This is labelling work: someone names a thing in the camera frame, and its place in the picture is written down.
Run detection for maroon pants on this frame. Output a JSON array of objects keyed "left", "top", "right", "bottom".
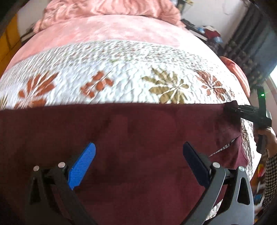
[{"left": 1, "top": 104, "right": 248, "bottom": 224}]

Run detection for checkered right sleeve forearm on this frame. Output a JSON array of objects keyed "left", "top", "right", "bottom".
[{"left": 262, "top": 154, "right": 277, "bottom": 210}]

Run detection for person's right hand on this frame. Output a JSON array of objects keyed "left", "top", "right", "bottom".
[{"left": 253, "top": 128, "right": 277, "bottom": 158}]

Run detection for dark curtain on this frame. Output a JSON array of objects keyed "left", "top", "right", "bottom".
[{"left": 223, "top": 4, "right": 276, "bottom": 89}]

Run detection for cluttered side table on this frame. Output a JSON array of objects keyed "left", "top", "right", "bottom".
[{"left": 181, "top": 19, "right": 223, "bottom": 54}]

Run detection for white floral quilt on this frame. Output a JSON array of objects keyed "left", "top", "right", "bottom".
[{"left": 0, "top": 40, "right": 255, "bottom": 225}]

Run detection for pink crumpled blanket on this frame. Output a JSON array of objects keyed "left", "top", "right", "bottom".
[{"left": 33, "top": 0, "right": 183, "bottom": 33}]

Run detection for orange wooden wardrobe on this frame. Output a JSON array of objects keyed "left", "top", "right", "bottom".
[{"left": 0, "top": 14, "right": 22, "bottom": 76}]

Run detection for pink bed sheet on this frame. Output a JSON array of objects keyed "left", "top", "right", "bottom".
[{"left": 1, "top": 15, "right": 250, "bottom": 109}]

